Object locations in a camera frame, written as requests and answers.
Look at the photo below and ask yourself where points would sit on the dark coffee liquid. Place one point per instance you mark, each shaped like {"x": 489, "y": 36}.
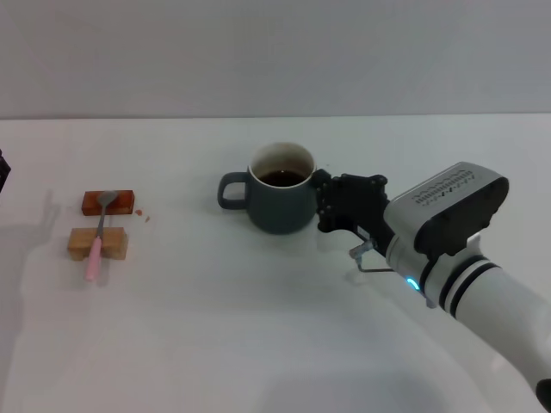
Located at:
{"x": 282, "y": 177}

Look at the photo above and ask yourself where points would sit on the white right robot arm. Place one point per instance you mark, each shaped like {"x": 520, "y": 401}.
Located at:
{"x": 486, "y": 301}

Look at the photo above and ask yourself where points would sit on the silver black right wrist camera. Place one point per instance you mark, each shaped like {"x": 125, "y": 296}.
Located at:
{"x": 447, "y": 206}

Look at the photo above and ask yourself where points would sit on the reddish brown wooden block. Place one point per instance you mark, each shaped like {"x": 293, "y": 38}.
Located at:
{"x": 122, "y": 202}

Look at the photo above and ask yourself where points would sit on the grey ceramic mug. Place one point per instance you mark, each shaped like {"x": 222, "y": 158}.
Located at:
{"x": 280, "y": 206}

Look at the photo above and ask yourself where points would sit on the light notched wooden block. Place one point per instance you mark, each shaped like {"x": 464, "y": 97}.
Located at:
{"x": 115, "y": 241}

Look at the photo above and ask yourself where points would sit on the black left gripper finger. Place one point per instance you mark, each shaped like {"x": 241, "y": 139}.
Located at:
{"x": 3, "y": 172}

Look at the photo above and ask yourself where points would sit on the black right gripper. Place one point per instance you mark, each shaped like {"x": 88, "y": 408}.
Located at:
{"x": 361, "y": 202}

